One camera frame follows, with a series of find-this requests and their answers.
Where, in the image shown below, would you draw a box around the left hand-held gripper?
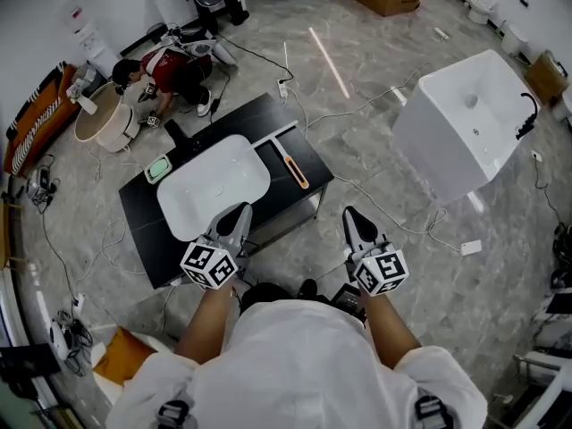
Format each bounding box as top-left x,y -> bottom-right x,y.
180,202 -> 254,291

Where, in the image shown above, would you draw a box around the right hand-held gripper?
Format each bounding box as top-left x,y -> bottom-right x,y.
341,206 -> 410,297

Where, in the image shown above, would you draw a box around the white round device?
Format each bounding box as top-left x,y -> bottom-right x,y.
47,319 -> 71,361

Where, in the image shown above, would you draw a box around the black vanity cabinet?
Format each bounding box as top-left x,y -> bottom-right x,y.
118,92 -> 336,291

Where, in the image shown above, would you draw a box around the orange cushion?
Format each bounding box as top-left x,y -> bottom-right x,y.
92,326 -> 158,387

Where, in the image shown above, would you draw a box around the black flat monitor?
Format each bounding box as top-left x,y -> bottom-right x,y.
0,342 -> 62,388

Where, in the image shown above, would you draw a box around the orange striped sofa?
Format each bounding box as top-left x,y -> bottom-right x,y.
3,60 -> 82,177

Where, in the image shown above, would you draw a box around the person's white shirt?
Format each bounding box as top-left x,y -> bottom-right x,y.
105,299 -> 489,429

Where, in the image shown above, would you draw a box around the black curved faucet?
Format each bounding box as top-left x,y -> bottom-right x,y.
515,91 -> 541,141

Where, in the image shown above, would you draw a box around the white ceramic toilet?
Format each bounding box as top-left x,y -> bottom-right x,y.
466,0 -> 497,26
499,23 -> 532,58

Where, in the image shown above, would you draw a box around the white flower vase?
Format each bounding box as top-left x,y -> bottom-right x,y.
65,77 -> 99,116

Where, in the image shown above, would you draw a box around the white sink basin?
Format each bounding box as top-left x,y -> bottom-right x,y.
156,133 -> 272,243

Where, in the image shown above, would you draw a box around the looped white floor cable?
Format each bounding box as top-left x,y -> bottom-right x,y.
73,215 -> 148,301

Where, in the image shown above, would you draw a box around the white square freestanding basin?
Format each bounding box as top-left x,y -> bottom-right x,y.
391,48 -> 542,206

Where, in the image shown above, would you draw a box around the round beige table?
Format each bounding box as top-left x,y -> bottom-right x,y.
73,80 -> 140,154

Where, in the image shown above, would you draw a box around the green soap dish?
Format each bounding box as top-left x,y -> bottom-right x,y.
143,153 -> 174,185

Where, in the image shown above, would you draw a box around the white water dispenser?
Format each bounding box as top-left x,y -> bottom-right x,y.
62,0 -> 121,69

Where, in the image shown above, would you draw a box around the black waist battery pack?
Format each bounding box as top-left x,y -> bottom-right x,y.
329,282 -> 368,324

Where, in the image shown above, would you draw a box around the white orange squeegee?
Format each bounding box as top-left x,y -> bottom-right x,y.
251,120 -> 311,191

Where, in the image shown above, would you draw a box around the person's right forearm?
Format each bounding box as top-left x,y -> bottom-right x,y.
358,291 -> 424,371

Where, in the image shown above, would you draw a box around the white beanbag chair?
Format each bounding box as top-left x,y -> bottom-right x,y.
91,328 -> 180,408

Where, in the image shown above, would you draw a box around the black bag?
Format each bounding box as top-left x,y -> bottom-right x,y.
551,222 -> 572,267

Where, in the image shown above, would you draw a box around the long white floor cable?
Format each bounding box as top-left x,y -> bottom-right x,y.
333,174 -> 462,254

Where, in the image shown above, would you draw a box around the black strap buckle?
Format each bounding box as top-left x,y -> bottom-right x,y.
413,393 -> 455,429
156,399 -> 191,429

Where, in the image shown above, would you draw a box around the person's left forearm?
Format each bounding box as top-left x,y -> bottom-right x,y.
172,282 -> 237,366

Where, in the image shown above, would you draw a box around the person's black trousers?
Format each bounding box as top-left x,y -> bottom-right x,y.
239,282 -> 294,315

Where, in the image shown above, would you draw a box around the black cable tangle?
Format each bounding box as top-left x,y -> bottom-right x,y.
55,310 -> 96,378
22,153 -> 62,216

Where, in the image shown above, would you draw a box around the black sink faucet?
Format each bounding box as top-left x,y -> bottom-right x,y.
164,119 -> 203,152

